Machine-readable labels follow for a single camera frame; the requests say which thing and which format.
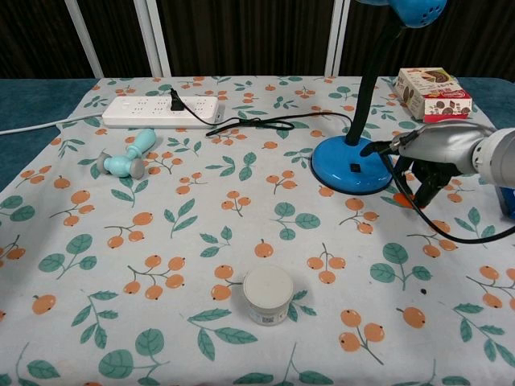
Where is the white double frame post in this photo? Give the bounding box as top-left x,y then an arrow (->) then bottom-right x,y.
134,0 -> 175,77

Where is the dark pleated curtain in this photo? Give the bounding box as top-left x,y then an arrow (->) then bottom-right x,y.
0,0 -> 515,80

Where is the black power cable with plug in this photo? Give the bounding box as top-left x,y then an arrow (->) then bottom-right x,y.
168,88 -> 353,139

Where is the white round jar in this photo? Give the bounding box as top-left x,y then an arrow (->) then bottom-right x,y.
242,265 -> 295,326

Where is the teal velvet table cover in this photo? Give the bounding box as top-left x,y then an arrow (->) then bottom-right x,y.
0,76 -> 515,194

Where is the white wide frame post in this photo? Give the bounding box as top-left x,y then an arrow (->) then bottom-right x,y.
323,0 -> 352,76

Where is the chocolate cookie box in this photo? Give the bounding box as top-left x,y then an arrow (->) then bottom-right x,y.
393,67 -> 474,124

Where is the floral orange-fruit tablecloth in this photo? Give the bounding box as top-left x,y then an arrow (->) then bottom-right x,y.
0,75 -> 515,386

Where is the white power strip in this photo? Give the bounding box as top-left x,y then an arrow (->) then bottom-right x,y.
101,95 -> 225,130

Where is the teal wooden toy hammer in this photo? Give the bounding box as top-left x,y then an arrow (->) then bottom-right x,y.
96,129 -> 157,180

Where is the blue desk lamp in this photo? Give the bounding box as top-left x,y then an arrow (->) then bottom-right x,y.
311,0 -> 448,197

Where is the white slim frame post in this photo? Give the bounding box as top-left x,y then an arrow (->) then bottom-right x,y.
64,0 -> 105,80

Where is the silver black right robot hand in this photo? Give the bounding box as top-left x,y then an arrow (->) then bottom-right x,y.
360,121 -> 496,209

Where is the white power strip cable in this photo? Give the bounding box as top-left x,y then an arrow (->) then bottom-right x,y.
0,113 -> 106,136

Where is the black robot hand cable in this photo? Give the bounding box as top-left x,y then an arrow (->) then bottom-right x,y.
380,152 -> 515,244

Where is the blue snack packet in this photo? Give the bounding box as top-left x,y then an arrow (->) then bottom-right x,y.
496,185 -> 515,221

